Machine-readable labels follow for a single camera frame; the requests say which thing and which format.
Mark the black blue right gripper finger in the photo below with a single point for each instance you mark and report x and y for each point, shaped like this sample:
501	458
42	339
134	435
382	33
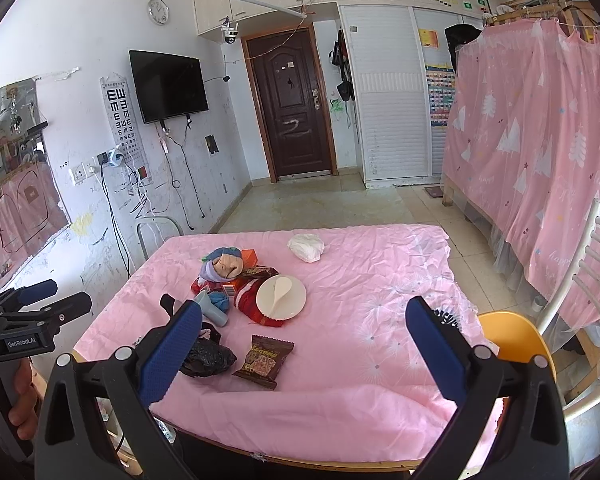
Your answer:
32	291
72	440
531	442

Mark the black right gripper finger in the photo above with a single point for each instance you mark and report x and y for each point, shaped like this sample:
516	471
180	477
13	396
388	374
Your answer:
65	310

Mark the brown snack packet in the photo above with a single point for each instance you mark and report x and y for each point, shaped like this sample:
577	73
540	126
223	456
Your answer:
264	360

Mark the yellow plastic trash bin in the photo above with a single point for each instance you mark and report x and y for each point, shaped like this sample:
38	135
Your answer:
516	337

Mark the person's left hand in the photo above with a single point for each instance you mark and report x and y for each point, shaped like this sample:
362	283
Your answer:
23	416

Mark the white metal chair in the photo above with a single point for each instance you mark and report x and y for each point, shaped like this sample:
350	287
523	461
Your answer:
574	311

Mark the grey metal chair back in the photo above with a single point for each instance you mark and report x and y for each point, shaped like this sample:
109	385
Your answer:
153	232

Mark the black polka dot hairbrush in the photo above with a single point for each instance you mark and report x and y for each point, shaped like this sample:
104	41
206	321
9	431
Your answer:
448	318

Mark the black plastic bag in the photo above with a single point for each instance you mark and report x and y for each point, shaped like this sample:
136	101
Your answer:
208	357

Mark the red snack bag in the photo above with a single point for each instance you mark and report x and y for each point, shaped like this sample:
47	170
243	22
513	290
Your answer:
245	301

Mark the orange box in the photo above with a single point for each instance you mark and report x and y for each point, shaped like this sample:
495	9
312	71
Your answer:
249	258

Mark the pink bed sheet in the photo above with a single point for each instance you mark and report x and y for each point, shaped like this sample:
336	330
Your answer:
354	389

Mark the white round plate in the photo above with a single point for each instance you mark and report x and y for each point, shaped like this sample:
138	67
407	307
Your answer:
281	297

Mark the eye chart poster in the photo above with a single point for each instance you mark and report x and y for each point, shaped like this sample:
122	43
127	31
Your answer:
124	126

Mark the white crumpled plastic bag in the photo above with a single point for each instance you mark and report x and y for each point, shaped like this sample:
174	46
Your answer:
307	247

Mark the pink tree pattern curtain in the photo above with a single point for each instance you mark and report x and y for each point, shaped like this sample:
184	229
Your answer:
523	140

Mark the dark brown door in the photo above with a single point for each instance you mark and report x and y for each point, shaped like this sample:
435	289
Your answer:
289	96

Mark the black hanging bag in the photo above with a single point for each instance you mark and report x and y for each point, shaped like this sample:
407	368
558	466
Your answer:
340	58

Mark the white louvered wardrobe door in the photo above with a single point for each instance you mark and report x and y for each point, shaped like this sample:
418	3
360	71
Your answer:
389	92

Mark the wall mirror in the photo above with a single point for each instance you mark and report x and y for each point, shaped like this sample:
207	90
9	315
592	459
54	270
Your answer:
31	209

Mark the white wall socket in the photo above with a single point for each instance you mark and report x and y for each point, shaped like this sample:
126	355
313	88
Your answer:
78	174

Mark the black wall television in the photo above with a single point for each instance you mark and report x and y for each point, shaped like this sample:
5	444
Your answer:
167	85

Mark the round wall clock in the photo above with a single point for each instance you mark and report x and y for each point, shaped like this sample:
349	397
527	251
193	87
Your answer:
158	12

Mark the white security camera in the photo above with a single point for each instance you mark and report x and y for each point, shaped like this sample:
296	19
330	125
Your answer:
230	32

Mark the colourful wall chart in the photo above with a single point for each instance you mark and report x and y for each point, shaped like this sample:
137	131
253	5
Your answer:
441	93

